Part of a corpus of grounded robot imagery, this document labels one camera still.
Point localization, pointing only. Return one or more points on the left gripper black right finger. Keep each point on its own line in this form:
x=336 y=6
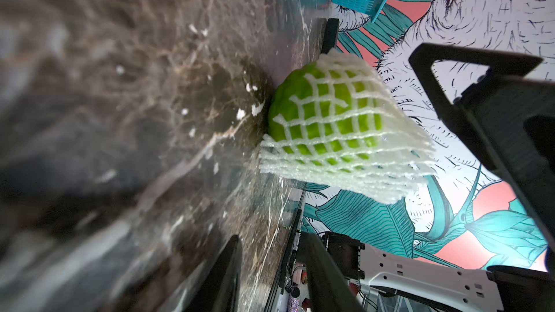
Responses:
x=332 y=261

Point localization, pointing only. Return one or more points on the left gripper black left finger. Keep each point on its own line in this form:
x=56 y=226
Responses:
x=220 y=289

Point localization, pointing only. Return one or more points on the black white checkerboard plate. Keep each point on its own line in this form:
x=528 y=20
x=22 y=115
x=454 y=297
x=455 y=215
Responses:
x=330 y=37

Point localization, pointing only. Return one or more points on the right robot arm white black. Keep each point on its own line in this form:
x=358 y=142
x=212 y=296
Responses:
x=499 y=288

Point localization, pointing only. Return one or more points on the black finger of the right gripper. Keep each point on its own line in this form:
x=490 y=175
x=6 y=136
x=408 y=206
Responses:
x=506 y=120

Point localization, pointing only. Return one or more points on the green custard apple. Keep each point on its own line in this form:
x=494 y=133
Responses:
x=326 y=115

